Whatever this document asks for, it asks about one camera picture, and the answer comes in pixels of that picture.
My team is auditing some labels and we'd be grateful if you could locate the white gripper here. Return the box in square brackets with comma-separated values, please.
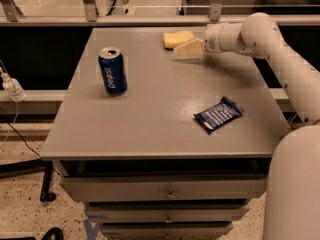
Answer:
[173, 23, 247, 56]

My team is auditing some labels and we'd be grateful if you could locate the yellow sponge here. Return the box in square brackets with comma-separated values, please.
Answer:
[163, 31, 194, 49]

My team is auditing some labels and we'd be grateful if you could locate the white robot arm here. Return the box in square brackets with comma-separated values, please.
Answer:
[174, 13, 320, 240]

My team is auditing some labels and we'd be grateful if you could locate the blue snack wrapper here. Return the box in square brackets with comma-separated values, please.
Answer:
[194, 96, 244, 135]

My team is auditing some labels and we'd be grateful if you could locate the blue Pepsi can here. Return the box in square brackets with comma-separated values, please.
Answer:
[98, 47, 127, 95]

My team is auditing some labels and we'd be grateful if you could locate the metal window railing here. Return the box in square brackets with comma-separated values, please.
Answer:
[0, 0, 320, 26]

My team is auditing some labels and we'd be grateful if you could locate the grey drawer cabinet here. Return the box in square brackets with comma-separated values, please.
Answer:
[41, 28, 289, 238]

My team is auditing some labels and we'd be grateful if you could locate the white power plug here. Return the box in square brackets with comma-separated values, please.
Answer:
[0, 68, 27, 102]

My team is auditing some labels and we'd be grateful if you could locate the black chair base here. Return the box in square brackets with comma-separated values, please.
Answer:
[0, 159, 64, 240]

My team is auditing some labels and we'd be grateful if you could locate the black cable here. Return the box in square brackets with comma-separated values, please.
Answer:
[0, 108, 42, 158]

